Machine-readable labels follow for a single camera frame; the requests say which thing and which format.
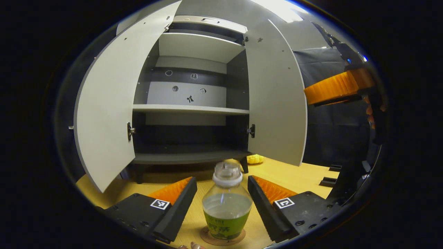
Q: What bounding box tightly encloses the large ceiling light panel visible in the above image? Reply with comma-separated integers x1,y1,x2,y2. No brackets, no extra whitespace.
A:
251,0,308,23

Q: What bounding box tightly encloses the white cabinet shelf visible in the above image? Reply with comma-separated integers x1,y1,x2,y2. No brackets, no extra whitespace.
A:
159,33,246,64
133,104,250,116

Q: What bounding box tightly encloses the green label plastic bottle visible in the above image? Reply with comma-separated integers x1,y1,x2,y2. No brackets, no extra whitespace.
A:
202,161,253,240

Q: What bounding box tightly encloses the grey white cabinet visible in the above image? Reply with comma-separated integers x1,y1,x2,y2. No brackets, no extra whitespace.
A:
132,15,255,184

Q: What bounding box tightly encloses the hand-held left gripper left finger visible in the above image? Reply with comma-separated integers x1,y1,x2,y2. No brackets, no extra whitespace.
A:
94,176,198,244

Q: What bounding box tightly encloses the beige cabinet drawer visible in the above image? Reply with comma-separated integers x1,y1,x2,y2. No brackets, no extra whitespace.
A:
172,15,248,34

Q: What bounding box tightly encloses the round brown coaster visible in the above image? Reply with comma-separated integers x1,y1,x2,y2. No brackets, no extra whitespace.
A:
200,225,246,246

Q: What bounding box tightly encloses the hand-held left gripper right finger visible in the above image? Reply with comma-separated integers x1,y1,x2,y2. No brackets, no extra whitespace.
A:
247,175,343,244

